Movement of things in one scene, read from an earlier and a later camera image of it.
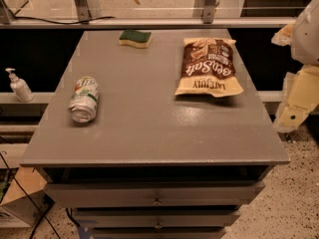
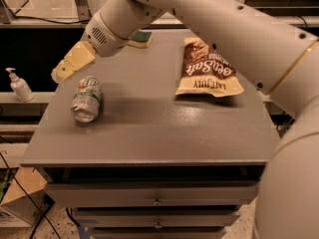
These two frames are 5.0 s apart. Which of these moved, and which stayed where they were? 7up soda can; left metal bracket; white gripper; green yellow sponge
Moved: white gripper
Stayed: left metal bracket; green yellow sponge; 7up soda can
